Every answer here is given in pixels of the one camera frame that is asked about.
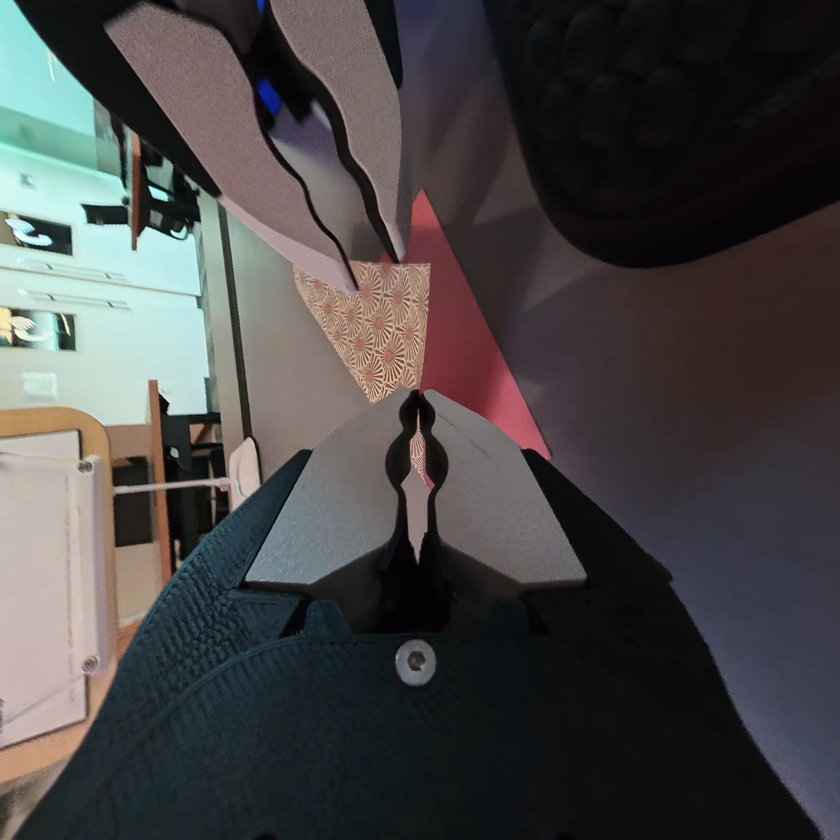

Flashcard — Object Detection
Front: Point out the dark wall sign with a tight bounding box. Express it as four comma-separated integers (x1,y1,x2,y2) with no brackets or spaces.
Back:
0,307,77,353
0,211,74,258

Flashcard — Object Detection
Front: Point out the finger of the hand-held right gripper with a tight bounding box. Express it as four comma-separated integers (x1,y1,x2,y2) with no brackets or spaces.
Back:
272,0,412,265
105,3,359,291

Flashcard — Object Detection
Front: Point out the black monitor equipment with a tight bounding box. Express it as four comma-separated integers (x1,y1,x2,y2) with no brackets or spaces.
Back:
80,118,203,245

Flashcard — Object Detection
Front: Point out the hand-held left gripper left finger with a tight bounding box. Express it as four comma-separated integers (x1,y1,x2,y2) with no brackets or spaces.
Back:
246,390,421,588

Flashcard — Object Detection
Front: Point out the white plastic object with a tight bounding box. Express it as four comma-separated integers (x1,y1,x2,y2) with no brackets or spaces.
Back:
227,436,263,511

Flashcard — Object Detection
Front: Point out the clear acrylic sign plate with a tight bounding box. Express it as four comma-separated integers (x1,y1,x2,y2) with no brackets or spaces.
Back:
0,449,107,744

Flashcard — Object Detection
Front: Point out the pink patterned origami paper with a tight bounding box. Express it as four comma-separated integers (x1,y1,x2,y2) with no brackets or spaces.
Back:
293,189,553,490

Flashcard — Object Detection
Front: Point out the black desk frame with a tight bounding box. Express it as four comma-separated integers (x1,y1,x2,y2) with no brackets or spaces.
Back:
159,412,227,565

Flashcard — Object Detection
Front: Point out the black bumpy object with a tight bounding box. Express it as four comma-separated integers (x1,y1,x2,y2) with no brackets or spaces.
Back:
484,0,840,269

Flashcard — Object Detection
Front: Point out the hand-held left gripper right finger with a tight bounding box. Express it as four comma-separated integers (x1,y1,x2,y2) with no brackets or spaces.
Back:
421,390,587,588

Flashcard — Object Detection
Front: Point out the wooden framed panel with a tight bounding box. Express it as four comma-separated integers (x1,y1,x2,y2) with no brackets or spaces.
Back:
0,407,120,785

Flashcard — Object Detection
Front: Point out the white cable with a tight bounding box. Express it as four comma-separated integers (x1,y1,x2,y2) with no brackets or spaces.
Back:
112,478,232,494

